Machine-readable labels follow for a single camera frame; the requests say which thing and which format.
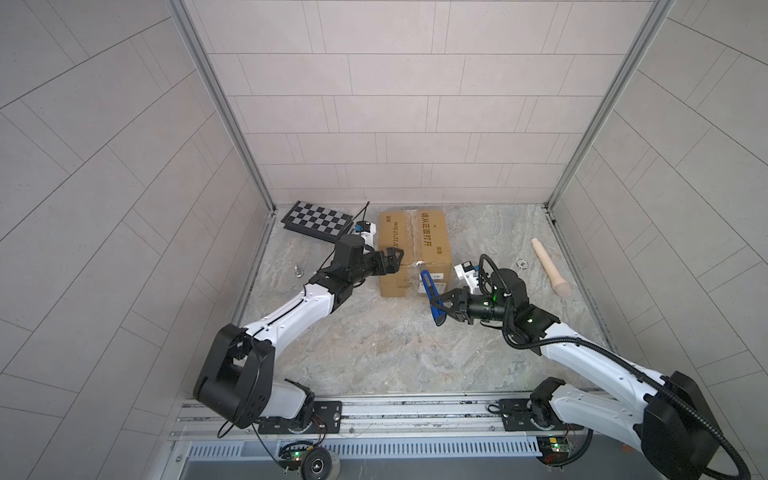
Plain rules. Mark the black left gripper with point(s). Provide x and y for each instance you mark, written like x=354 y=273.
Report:
x=376 y=257

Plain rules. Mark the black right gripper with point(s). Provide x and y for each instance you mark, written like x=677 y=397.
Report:
x=460 y=304

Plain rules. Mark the blue box cutter knife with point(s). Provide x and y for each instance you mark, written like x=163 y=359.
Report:
x=436 y=305

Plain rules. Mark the brown cardboard express box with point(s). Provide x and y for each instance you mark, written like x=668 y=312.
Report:
x=423 y=237

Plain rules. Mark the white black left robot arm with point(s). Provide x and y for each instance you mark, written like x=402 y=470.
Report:
x=237 y=378

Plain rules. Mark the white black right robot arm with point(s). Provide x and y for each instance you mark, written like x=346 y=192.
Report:
x=666 y=417

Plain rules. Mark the clear packing tape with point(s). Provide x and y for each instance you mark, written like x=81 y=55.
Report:
x=416 y=262

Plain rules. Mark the black white chessboard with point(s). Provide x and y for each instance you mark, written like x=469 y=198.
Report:
x=317 y=222

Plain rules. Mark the green circuit board right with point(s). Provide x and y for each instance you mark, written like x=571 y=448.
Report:
x=553 y=449

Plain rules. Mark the round black speaker device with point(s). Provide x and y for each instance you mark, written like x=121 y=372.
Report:
x=310 y=461

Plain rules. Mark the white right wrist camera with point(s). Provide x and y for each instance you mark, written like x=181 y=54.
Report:
x=467 y=272

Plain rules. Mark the cream plastic handle tool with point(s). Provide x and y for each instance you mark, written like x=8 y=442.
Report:
x=559 y=284

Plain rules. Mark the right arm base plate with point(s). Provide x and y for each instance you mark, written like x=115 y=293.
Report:
x=516 y=416

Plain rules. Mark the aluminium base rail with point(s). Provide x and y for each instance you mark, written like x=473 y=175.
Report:
x=424 y=436

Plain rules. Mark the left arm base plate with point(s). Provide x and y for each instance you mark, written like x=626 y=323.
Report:
x=325 y=418

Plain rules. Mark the aluminium corner post left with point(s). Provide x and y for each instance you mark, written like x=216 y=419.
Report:
x=181 y=16

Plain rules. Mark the aluminium corner post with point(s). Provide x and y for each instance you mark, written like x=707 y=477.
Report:
x=647 y=32
x=181 y=16

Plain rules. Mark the aluminium corner post right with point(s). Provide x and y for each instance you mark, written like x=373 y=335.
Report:
x=647 y=32

